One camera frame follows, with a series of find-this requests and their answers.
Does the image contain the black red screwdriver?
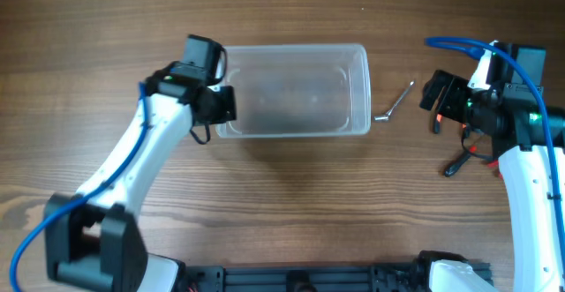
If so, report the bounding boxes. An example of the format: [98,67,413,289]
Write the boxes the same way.
[443,146,477,177]

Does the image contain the orange black needle-nose pliers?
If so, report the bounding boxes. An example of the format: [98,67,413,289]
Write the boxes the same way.
[432,114,442,134]

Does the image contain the blue cable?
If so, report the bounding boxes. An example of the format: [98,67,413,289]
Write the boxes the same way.
[8,82,154,292]
[424,36,565,258]

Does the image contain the left blue cable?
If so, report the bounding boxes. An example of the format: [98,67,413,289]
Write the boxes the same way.
[8,82,154,292]

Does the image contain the right blue cable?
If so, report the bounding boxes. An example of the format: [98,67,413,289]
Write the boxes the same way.
[424,36,565,258]

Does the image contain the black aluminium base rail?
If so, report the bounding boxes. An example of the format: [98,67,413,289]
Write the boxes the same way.
[185,261,493,292]

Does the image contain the clear plastic container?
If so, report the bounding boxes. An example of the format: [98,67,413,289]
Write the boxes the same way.
[215,43,372,139]

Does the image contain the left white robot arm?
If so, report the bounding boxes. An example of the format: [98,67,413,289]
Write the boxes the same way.
[43,62,236,291]

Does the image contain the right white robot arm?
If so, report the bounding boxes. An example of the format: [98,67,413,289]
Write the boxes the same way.
[419,70,564,291]

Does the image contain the red handled cutters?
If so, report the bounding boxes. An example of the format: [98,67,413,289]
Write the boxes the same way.
[486,161,502,179]

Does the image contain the silver socket wrench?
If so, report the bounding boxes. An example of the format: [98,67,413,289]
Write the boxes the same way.
[373,80,416,123]

